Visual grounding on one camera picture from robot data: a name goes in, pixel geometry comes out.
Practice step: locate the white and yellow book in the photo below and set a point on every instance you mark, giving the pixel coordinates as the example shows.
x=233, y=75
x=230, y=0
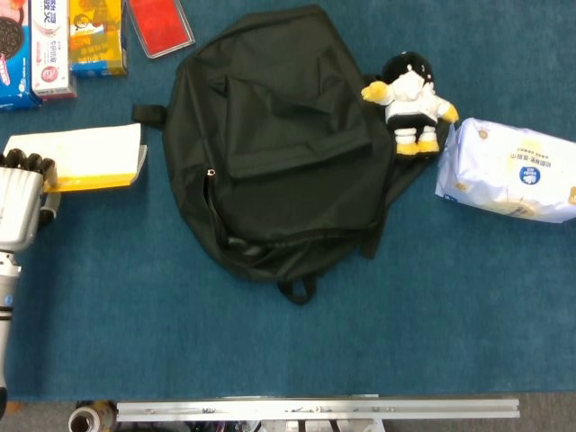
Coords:
x=90, y=148

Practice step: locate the black fabric backpack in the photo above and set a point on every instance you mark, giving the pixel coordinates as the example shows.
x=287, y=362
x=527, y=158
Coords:
x=292, y=202

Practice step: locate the brown tape roll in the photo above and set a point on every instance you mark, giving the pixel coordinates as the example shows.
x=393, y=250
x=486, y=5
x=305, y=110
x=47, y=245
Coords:
x=83, y=420

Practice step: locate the aluminium profile rail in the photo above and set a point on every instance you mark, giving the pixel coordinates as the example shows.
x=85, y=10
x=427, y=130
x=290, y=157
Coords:
x=315, y=409

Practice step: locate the blue table cloth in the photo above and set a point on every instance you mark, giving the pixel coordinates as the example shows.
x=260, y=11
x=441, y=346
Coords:
x=315, y=342

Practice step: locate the yellow and blue carton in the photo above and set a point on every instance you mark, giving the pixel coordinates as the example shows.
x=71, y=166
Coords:
x=96, y=40

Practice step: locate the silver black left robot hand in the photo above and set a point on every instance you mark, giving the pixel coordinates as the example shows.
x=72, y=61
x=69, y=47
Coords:
x=18, y=202

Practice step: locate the black white penguin plush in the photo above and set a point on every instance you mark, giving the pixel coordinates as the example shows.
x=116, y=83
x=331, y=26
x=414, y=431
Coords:
x=411, y=103

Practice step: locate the blue cookie box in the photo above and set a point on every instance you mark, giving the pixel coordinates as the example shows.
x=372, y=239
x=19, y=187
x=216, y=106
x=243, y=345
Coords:
x=13, y=85

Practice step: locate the white wet wipes pack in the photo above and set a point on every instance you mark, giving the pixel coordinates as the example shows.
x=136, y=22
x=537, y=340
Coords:
x=504, y=180

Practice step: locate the red stamp pad case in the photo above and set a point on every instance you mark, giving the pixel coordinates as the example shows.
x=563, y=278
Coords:
x=157, y=22

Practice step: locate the white pink toothpaste box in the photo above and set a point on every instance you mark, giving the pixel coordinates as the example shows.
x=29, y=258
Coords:
x=49, y=45

